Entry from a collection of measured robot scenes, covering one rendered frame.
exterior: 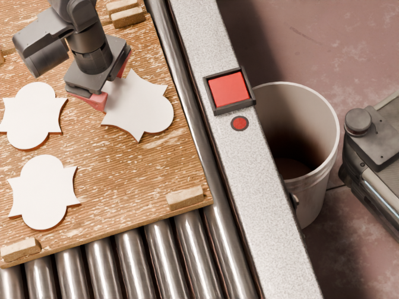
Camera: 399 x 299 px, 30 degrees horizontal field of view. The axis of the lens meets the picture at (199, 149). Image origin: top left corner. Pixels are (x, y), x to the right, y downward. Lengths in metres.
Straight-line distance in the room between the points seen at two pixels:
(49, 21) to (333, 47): 1.55
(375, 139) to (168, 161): 0.89
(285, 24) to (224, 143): 1.36
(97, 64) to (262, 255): 0.39
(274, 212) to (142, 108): 0.28
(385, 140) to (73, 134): 0.97
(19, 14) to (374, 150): 0.98
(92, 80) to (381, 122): 1.04
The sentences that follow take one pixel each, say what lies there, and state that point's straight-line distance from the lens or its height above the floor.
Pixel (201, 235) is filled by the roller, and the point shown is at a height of 0.91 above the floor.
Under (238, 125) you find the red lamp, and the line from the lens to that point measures 1.27.
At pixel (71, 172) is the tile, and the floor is 0.95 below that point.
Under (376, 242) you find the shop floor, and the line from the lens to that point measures 2.17.
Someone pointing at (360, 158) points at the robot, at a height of 0.24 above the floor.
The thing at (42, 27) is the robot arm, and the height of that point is 1.20.
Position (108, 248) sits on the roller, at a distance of 1.20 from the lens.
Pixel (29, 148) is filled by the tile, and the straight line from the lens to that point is 1.28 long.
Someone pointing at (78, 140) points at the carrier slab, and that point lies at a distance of 1.27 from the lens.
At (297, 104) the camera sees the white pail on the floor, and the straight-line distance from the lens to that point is 2.03.
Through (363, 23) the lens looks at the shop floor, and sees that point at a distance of 2.58.
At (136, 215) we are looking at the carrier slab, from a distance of 1.18.
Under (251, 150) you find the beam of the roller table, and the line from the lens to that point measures 1.24.
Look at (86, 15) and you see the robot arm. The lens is 1.05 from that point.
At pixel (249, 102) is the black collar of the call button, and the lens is 1.27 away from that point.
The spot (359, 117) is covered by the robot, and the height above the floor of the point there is 0.32.
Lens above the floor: 1.99
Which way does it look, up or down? 59 degrees down
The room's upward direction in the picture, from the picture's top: 12 degrees counter-clockwise
